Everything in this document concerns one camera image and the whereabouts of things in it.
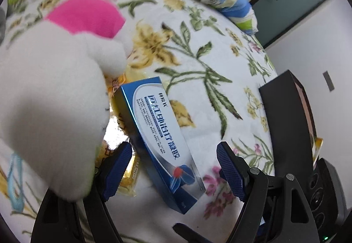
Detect yellow toast bread packet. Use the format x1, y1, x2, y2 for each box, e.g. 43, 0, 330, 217
95, 70, 143, 199

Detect blue medicine box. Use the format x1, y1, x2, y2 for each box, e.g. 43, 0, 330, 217
116, 77, 205, 214

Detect white pink plush toy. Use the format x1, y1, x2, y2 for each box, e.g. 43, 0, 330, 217
1, 0, 132, 201

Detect black storage box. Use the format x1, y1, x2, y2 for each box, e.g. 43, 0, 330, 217
259, 70, 317, 182

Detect floral white blanket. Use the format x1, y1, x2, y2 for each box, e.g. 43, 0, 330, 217
5, 0, 277, 242

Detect grey wall switch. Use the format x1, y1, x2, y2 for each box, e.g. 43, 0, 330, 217
323, 71, 335, 92

